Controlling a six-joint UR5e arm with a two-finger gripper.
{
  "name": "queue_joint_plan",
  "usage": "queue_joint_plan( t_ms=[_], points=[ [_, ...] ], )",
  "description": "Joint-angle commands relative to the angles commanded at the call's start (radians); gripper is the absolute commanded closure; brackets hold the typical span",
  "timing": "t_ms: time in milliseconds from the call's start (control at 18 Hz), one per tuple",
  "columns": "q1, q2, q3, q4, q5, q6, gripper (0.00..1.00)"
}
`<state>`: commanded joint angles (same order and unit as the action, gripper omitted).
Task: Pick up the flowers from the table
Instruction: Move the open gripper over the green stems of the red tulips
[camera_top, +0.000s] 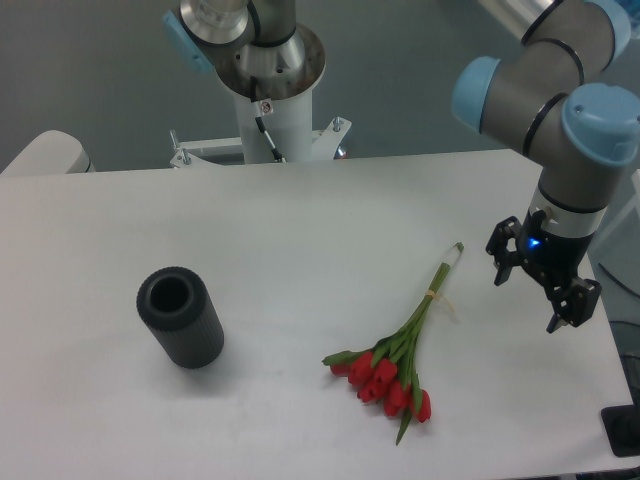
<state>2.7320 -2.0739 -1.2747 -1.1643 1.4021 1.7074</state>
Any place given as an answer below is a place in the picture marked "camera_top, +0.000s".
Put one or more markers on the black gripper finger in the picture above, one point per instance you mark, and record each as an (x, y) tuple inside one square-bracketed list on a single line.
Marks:
[(504, 259), (573, 304)]

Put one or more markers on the white chair backrest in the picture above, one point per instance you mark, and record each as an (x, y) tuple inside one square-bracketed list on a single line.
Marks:
[(51, 153)]

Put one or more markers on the black device at table edge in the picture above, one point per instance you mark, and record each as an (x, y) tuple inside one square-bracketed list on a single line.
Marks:
[(622, 429)]

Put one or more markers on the black ribbed cylindrical vase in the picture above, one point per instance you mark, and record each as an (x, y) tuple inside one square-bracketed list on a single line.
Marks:
[(175, 306)]

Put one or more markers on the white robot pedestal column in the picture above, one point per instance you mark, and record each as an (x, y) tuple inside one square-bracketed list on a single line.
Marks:
[(272, 87)]

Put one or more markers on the white metal base bracket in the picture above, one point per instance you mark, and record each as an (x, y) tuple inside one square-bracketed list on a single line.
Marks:
[(325, 145)]

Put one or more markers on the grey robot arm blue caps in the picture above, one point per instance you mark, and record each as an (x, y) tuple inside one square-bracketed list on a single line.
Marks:
[(545, 106)]

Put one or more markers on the red tulip bouquet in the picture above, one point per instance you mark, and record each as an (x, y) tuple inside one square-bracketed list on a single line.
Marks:
[(386, 373)]

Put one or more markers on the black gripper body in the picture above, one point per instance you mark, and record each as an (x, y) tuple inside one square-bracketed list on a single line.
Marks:
[(551, 260)]

